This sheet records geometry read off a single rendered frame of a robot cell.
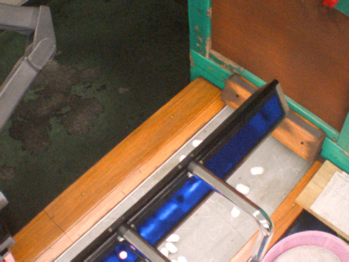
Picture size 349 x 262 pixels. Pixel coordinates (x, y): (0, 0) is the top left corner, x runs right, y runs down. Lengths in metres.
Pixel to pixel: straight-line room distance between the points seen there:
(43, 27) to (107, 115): 1.29
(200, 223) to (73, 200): 0.31
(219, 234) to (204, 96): 0.40
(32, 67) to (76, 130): 1.27
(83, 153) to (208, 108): 1.00
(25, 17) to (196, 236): 0.64
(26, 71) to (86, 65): 1.54
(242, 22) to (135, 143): 0.41
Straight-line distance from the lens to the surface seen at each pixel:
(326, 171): 1.14
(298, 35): 0.99
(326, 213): 1.08
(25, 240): 1.10
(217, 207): 1.09
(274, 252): 1.05
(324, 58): 0.98
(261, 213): 0.67
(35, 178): 2.11
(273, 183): 1.14
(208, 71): 1.27
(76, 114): 2.27
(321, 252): 1.10
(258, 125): 0.80
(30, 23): 0.99
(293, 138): 1.11
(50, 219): 1.10
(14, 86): 0.96
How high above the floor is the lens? 1.72
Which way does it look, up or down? 54 degrees down
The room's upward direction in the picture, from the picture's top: 4 degrees counter-clockwise
